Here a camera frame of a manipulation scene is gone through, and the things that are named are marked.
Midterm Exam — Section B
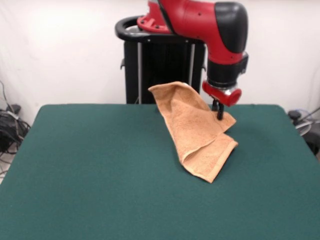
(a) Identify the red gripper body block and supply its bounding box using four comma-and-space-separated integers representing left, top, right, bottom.
201, 81, 243, 107

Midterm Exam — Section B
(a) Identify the tan terry towel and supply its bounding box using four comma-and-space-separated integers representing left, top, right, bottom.
147, 81, 239, 184

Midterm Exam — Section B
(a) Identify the grey round base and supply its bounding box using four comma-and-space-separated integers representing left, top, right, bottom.
296, 119, 313, 137

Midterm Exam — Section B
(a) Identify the dark green tablecloth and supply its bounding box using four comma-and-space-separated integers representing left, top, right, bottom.
0, 104, 320, 240

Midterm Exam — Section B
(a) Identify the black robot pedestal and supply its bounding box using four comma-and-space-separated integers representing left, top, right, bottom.
114, 15, 208, 105

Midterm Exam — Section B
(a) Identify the black cable tangle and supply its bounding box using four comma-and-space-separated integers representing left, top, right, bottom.
0, 79, 32, 176

